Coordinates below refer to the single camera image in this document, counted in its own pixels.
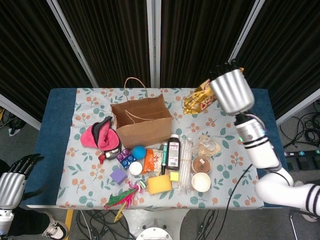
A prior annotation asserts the white and black sneaker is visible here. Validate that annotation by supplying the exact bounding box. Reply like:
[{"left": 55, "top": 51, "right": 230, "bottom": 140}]
[
  {"left": 42, "top": 211, "right": 70, "bottom": 240},
  {"left": 301, "top": 211, "right": 318, "bottom": 223}
]

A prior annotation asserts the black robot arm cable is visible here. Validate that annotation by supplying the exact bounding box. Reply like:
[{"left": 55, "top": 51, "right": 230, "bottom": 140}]
[{"left": 218, "top": 163, "right": 253, "bottom": 240}]

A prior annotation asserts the black pleated curtain panel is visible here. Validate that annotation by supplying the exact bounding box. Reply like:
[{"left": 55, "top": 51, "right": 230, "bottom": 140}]
[
  {"left": 56, "top": 0, "right": 151, "bottom": 88},
  {"left": 0, "top": 0, "right": 92, "bottom": 121},
  {"left": 159, "top": 0, "right": 256, "bottom": 88},
  {"left": 232, "top": 0, "right": 320, "bottom": 118}
]

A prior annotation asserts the blue rubber ball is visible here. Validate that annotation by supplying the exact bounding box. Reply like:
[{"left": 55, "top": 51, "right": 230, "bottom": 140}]
[{"left": 131, "top": 145, "right": 147, "bottom": 160}]

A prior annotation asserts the colourful feather shuttlecock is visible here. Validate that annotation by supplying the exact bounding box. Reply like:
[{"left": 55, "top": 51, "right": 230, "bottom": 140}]
[{"left": 103, "top": 180, "right": 147, "bottom": 223}]

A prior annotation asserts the brown medicine bottle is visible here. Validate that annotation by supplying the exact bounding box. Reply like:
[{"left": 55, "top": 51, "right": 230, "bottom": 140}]
[{"left": 166, "top": 134, "right": 181, "bottom": 172}]

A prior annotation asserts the clear plastic container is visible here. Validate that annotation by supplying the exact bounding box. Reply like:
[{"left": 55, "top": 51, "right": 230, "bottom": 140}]
[{"left": 191, "top": 155, "right": 212, "bottom": 175}]

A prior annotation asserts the orange and white snack packet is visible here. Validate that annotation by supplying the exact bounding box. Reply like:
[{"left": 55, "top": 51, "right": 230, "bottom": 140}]
[{"left": 141, "top": 148, "right": 164, "bottom": 176}]

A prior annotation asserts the floral tablecloth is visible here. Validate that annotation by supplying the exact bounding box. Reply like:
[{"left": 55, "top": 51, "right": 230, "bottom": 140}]
[{"left": 56, "top": 87, "right": 265, "bottom": 210}]

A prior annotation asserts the grey aluminium partition post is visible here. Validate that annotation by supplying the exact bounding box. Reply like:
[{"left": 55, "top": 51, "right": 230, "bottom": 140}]
[
  {"left": 227, "top": 0, "right": 266, "bottom": 65},
  {"left": 46, "top": 0, "right": 99, "bottom": 88},
  {"left": 146, "top": 0, "right": 161, "bottom": 88}
]

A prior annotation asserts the purple foam cube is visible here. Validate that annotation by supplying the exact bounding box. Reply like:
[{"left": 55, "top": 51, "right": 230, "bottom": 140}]
[{"left": 109, "top": 167, "right": 128, "bottom": 186}]

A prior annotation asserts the white paper cup stack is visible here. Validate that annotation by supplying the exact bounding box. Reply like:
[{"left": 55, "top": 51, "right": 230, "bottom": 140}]
[{"left": 191, "top": 172, "right": 212, "bottom": 193}]

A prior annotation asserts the purple plastic building block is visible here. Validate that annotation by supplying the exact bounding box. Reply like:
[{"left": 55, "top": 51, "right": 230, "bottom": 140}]
[{"left": 116, "top": 148, "right": 132, "bottom": 162}]

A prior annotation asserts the clear tub of paper clips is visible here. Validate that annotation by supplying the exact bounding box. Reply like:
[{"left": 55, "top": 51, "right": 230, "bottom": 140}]
[{"left": 128, "top": 161, "right": 144, "bottom": 176}]

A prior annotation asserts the yellow sponge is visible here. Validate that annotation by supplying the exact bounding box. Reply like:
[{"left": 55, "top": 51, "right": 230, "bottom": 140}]
[{"left": 146, "top": 174, "right": 173, "bottom": 195}]

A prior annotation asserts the black trouser leg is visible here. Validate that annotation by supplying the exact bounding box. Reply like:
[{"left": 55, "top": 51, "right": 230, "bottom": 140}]
[{"left": 9, "top": 206, "right": 51, "bottom": 236}]

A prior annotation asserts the pink plush cloth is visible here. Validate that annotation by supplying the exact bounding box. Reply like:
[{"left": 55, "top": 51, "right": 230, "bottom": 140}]
[{"left": 80, "top": 115, "right": 122, "bottom": 151}]

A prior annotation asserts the gold snack packet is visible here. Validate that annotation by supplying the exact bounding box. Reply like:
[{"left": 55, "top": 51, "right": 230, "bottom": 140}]
[{"left": 183, "top": 78, "right": 218, "bottom": 115}]

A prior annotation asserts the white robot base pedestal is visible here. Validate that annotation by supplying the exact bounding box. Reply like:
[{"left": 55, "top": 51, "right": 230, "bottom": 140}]
[{"left": 124, "top": 208, "right": 190, "bottom": 240}]

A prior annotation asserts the small black bottle red cap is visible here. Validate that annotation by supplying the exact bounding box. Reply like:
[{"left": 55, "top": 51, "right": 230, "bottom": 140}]
[{"left": 98, "top": 147, "right": 122, "bottom": 165}]

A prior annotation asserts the grey aluminium partition rail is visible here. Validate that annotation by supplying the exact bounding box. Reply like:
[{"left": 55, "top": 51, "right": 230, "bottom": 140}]
[
  {"left": 276, "top": 94, "right": 320, "bottom": 126},
  {"left": 0, "top": 93, "right": 42, "bottom": 131}
]

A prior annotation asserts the brown paper shopping bag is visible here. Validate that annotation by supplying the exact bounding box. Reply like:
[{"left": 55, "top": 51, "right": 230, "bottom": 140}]
[{"left": 110, "top": 76, "right": 174, "bottom": 150}]

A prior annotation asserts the green marker pen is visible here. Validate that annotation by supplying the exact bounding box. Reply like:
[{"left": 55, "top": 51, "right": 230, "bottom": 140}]
[{"left": 160, "top": 142, "right": 169, "bottom": 175}]

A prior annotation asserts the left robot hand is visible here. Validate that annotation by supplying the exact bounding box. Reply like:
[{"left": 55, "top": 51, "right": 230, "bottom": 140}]
[{"left": 0, "top": 153, "right": 47, "bottom": 210}]

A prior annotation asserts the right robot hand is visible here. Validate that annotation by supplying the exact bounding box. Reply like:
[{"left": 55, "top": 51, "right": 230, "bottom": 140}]
[{"left": 208, "top": 58, "right": 255, "bottom": 117}]

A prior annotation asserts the blue plastic building block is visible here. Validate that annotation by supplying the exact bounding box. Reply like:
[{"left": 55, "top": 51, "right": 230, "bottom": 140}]
[{"left": 120, "top": 154, "right": 138, "bottom": 171}]

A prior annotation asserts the bundle of clear straws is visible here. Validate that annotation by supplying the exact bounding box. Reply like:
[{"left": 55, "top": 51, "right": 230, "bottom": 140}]
[{"left": 176, "top": 138, "right": 195, "bottom": 195}]

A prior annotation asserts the black floor cable tangle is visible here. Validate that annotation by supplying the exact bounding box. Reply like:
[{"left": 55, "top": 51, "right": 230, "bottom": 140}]
[
  {"left": 179, "top": 209, "right": 226, "bottom": 240},
  {"left": 74, "top": 209, "right": 136, "bottom": 240},
  {"left": 279, "top": 114, "right": 320, "bottom": 151},
  {"left": 0, "top": 107, "right": 22, "bottom": 137}
]

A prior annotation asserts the clear bag of white crackers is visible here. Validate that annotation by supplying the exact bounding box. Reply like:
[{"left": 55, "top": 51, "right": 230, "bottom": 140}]
[{"left": 193, "top": 134, "right": 222, "bottom": 158}]

